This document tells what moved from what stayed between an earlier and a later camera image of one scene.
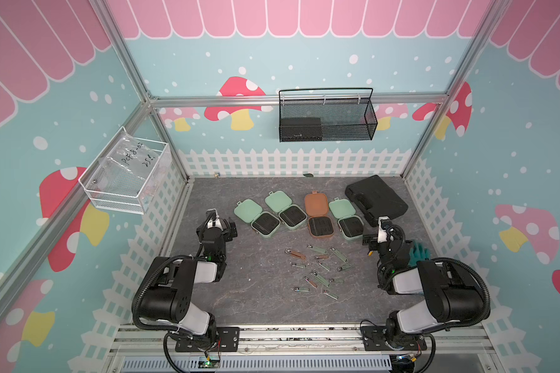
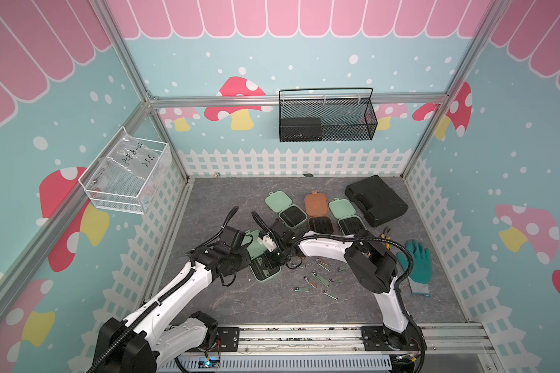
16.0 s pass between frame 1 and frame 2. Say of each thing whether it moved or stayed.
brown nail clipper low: stayed
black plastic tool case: stayed
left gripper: moved
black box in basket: stayed
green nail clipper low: stayed
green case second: stayed
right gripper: moved
